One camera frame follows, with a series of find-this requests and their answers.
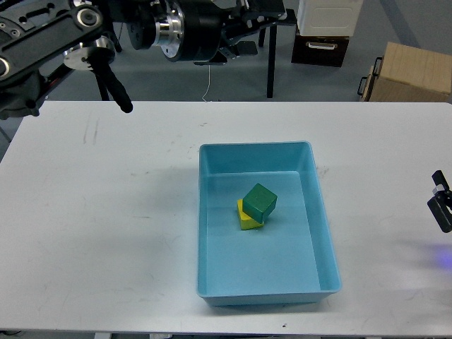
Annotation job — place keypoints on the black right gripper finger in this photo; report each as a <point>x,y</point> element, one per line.
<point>440,206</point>
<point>441,184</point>

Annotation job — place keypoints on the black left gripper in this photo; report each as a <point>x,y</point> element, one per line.
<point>193,30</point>

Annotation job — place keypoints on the green wooden block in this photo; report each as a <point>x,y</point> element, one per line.
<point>259,203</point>

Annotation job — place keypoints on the yellow wooden block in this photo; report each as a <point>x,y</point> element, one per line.
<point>245,221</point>

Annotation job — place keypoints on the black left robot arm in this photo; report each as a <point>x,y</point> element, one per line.
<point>42,42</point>

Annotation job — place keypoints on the white storage box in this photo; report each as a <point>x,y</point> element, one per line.
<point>328,18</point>

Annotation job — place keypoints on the cardboard box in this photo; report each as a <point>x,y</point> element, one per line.
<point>410,74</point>

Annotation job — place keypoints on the light blue plastic box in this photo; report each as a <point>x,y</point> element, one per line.
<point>291,259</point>

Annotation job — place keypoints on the black stand right legs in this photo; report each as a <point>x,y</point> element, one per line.
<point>272,41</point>

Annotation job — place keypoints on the black crate with handle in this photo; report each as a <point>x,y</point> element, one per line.
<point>319,50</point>

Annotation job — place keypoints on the black metal handle frame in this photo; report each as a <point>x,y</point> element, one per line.
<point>367,82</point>

